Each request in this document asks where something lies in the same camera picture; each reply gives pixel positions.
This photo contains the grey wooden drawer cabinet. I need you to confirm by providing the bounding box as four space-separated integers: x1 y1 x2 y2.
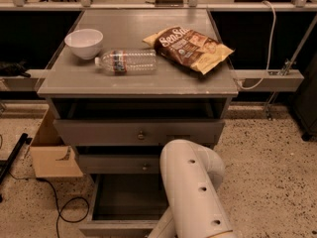
37 9 239 177

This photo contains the brown yellow chip bag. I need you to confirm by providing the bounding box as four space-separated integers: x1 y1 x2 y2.
143 26 233 74

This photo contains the black cloth on rail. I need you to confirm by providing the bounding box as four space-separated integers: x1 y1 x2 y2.
0 61 31 77

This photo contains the dark cart with wheel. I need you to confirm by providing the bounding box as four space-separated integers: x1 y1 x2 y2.
292 54 317 141

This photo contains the clear plastic water bottle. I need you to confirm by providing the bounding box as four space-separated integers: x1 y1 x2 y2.
95 50 157 75

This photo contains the white ceramic bowl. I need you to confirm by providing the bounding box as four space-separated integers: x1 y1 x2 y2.
64 29 103 60

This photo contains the grey top drawer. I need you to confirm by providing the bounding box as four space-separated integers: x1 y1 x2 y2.
53 119 224 146

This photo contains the black floor cable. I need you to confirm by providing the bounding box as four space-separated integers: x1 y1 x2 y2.
7 172 91 238

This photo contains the white hanging cable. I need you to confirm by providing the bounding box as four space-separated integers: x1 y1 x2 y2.
235 0 277 91

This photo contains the cardboard box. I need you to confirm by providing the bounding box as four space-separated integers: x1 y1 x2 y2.
30 110 83 179

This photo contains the grey middle drawer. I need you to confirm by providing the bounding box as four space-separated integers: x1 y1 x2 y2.
77 155 159 174

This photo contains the black bar on floor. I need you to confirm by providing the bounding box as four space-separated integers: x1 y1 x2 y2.
0 133 29 184

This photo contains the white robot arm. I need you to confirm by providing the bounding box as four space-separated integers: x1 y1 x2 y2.
148 140 238 238

